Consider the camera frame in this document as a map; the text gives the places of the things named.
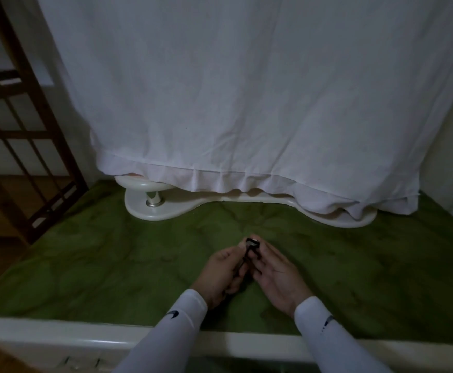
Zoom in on person's left hand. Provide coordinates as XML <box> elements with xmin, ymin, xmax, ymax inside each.
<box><xmin>190</xmin><ymin>245</ymin><xmax>251</xmax><ymax>310</ymax></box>

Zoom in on person's right hand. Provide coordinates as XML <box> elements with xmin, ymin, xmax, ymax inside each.
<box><xmin>249</xmin><ymin>234</ymin><xmax>315</xmax><ymax>319</ymax></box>

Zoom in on small black clip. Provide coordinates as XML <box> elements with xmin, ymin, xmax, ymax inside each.
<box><xmin>233</xmin><ymin>237</ymin><xmax>260</xmax><ymax>277</ymax></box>

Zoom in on person's right forearm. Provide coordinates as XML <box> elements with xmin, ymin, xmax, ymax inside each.
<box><xmin>294</xmin><ymin>296</ymin><xmax>395</xmax><ymax>373</ymax></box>

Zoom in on person's left forearm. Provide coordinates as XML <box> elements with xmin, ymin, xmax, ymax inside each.
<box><xmin>112</xmin><ymin>289</ymin><xmax>209</xmax><ymax>373</ymax></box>

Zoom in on white curved furniture base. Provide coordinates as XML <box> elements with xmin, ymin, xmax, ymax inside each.
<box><xmin>115</xmin><ymin>173</ymin><xmax>378</xmax><ymax>229</ymax></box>

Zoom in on green mat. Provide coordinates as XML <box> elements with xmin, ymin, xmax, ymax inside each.
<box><xmin>0</xmin><ymin>178</ymin><xmax>453</xmax><ymax>345</ymax></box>

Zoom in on white draped sheet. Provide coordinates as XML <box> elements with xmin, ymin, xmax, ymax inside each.
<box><xmin>36</xmin><ymin>0</ymin><xmax>453</xmax><ymax>221</ymax></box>

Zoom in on brown wooden lattice screen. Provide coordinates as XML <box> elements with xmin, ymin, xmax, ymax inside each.
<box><xmin>0</xmin><ymin>0</ymin><xmax>90</xmax><ymax>246</ymax></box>

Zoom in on white frame rail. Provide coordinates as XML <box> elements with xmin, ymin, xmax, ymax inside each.
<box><xmin>0</xmin><ymin>315</ymin><xmax>453</xmax><ymax>373</ymax></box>

